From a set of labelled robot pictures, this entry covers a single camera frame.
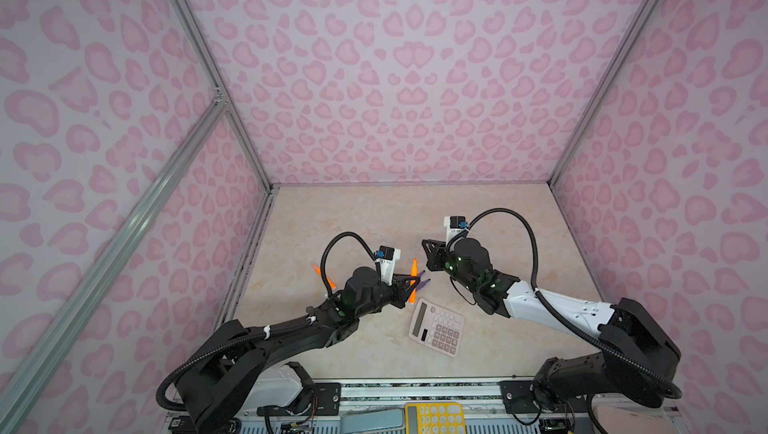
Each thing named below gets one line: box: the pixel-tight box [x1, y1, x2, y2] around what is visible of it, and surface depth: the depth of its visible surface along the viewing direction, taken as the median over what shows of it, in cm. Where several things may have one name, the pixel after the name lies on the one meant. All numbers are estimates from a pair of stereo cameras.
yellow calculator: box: [404, 402, 466, 434], surface depth 71 cm
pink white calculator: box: [408, 298, 465, 357], surface depth 84 cm
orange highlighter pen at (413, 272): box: [408, 258, 419, 305], surface depth 80 cm
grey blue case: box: [340, 408, 404, 434], surface depth 68 cm
